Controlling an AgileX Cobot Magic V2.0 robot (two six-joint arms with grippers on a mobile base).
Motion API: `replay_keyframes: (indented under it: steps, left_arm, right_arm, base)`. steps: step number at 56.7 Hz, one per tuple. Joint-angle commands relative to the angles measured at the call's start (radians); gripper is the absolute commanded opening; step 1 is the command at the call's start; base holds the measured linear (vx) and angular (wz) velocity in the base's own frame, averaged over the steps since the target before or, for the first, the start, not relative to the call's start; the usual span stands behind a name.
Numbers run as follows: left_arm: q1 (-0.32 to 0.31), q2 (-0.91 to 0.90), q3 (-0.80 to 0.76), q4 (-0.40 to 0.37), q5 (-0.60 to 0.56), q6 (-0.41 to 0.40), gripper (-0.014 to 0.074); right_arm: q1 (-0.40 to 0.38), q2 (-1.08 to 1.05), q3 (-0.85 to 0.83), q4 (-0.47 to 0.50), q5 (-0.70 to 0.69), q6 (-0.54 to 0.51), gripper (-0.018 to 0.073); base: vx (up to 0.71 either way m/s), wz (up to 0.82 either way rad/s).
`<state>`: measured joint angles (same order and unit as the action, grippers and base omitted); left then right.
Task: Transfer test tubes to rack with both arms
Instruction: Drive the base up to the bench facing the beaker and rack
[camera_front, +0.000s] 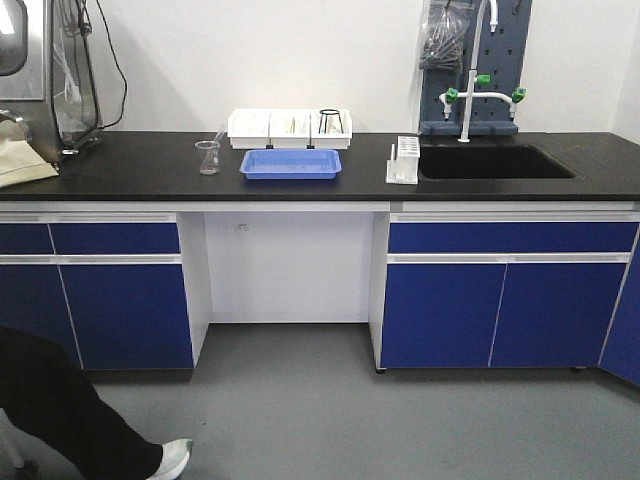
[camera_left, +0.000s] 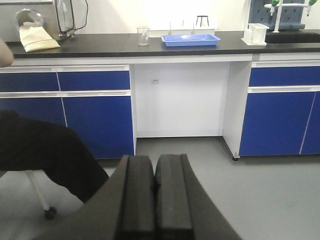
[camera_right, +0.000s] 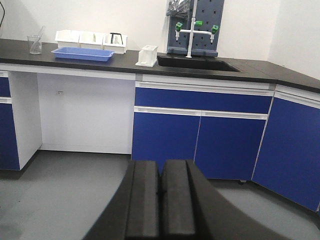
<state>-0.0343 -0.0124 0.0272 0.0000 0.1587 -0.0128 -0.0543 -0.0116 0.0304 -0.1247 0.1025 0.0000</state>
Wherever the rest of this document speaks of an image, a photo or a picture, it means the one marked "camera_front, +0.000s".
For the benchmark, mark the clear glass test tube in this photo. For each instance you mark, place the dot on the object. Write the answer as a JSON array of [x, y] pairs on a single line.
[[220, 133]]

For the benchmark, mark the white test tube rack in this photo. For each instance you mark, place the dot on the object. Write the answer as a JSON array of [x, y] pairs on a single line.
[[402, 166]]

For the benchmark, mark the blue-grey pegboard drying rack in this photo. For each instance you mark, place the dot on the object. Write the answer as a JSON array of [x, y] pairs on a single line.
[[501, 57]]

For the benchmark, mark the blue plastic tray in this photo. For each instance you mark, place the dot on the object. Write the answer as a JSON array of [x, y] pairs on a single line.
[[291, 164]]

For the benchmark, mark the right white storage bin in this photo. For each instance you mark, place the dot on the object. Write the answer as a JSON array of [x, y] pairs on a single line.
[[331, 141]]

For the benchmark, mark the white storage bin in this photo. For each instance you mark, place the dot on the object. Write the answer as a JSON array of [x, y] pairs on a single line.
[[248, 128], [289, 128], [331, 141]]

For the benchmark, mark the middle white storage bin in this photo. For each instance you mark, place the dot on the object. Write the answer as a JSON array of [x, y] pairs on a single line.
[[289, 128]]

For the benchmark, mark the left white storage bin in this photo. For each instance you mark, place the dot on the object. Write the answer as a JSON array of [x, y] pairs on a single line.
[[248, 128]]

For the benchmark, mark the blue base cabinet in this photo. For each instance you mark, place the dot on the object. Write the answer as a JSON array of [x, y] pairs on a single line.
[[503, 291], [116, 290]]

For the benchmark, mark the clear glass beaker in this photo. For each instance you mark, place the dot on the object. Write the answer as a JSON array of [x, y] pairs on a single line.
[[208, 154]]

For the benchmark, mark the black lab sink basin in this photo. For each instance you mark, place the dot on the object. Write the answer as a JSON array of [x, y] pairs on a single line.
[[489, 162]]

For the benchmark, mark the white laboratory faucet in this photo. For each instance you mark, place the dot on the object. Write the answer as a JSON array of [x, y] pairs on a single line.
[[474, 78]]

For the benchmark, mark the clear plastic bag of pegs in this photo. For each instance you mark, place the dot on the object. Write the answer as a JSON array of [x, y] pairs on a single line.
[[445, 28]]

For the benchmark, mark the white sneaker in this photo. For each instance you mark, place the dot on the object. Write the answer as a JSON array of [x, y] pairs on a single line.
[[175, 457]]

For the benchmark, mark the beige cloth bag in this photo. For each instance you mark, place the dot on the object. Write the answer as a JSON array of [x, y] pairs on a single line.
[[20, 163]]

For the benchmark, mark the person's black trouser leg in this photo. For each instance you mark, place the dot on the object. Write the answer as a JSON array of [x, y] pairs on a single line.
[[47, 396]]

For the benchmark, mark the stainless steel cabinet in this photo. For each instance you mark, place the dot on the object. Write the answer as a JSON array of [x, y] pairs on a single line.
[[47, 80]]

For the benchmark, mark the black wire tripod stand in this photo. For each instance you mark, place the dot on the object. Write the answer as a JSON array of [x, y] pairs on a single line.
[[330, 121]]

